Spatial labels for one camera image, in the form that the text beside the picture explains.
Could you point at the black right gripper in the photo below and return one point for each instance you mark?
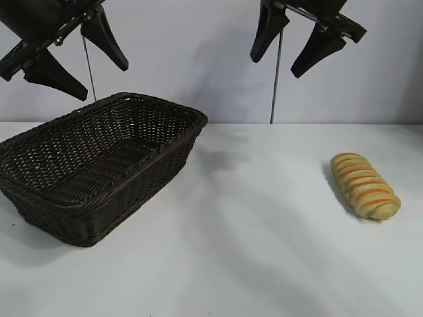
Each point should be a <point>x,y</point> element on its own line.
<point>314,10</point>

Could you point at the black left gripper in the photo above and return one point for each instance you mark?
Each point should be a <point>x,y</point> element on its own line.
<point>29,23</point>

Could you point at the dark brown woven basket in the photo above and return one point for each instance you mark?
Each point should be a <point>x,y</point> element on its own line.
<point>99,158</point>

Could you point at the long striped bread loaf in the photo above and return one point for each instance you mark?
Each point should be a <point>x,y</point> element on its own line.
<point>363,185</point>

